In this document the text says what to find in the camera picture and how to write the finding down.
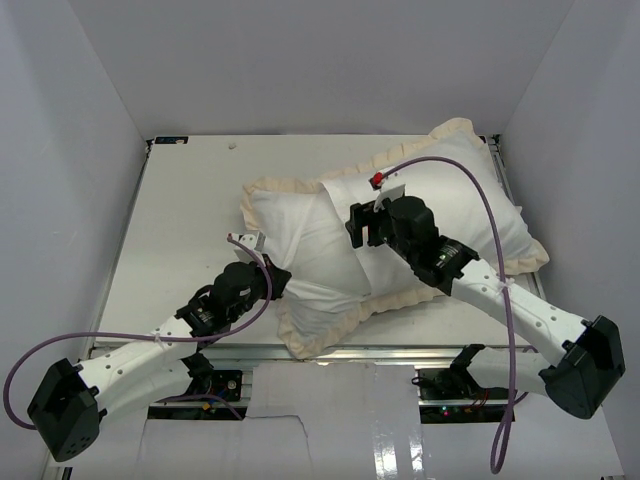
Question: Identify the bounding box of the grey and cream pillowcase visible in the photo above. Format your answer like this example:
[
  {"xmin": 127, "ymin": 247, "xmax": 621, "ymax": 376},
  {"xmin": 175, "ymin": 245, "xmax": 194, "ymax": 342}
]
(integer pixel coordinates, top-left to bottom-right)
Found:
[{"xmin": 241, "ymin": 118, "xmax": 549, "ymax": 359}]

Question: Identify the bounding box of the white pillow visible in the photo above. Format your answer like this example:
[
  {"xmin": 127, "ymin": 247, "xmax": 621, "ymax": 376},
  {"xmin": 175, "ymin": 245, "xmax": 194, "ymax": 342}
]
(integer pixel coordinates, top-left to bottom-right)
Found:
[{"xmin": 251, "ymin": 191, "xmax": 371, "ymax": 317}]

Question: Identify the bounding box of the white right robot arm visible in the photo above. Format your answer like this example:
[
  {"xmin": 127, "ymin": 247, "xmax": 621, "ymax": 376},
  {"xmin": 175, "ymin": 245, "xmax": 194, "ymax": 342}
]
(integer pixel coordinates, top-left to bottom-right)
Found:
[{"xmin": 345, "ymin": 196, "xmax": 625, "ymax": 419}]

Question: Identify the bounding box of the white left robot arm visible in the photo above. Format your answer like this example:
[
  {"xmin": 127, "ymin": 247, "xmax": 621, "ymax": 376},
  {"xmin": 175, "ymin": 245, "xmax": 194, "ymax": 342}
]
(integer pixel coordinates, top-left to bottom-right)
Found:
[{"xmin": 27, "ymin": 258, "xmax": 291, "ymax": 463}]

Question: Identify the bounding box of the blue left corner label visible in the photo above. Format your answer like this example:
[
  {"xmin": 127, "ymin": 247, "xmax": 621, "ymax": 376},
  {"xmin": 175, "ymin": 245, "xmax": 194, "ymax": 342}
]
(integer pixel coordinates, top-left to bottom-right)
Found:
[{"xmin": 154, "ymin": 136, "xmax": 189, "ymax": 145}]

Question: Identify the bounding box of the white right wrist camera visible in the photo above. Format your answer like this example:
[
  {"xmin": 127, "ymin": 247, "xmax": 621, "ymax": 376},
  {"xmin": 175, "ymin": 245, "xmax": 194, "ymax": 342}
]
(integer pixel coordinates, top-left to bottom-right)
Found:
[{"xmin": 369, "ymin": 171, "xmax": 405, "ymax": 212}]

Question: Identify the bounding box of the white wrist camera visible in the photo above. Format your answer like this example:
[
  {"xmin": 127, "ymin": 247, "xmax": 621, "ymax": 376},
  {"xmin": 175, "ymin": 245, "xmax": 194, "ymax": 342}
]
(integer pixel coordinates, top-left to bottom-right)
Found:
[
  {"xmin": 227, "ymin": 231, "xmax": 265, "ymax": 253},
  {"xmin": 369, "ymin": 171, "xmax": 405, "ymax": 212}
]

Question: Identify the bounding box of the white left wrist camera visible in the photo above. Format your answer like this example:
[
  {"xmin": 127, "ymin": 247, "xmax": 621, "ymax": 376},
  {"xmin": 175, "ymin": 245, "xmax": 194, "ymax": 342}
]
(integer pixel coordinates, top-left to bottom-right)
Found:
[{"xmin": 227, "ymin": 231, "xmax": 265, "ymax": 253}]

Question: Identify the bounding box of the aluminium front table rail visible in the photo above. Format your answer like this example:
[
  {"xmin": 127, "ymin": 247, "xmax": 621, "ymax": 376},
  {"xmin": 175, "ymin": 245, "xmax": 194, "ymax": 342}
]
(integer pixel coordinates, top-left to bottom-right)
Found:
[{"xmin": 87, "ymin": 339, "xmax": 571, "ymax": 366}]

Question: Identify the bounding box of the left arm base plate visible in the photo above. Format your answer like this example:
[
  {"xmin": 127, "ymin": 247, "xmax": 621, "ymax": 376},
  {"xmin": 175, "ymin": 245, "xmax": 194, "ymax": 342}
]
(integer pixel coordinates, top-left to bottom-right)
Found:
[{"xmin": 147, "ymin": 369, "xmax": 249, "ymax": 421}]

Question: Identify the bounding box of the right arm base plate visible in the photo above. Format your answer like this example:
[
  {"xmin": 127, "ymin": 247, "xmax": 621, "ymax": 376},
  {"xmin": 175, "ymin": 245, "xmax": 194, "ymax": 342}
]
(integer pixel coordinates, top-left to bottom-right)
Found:
[{"xmin": 411, "ymin": 368, "xmax": 508, "ymax": 425}]

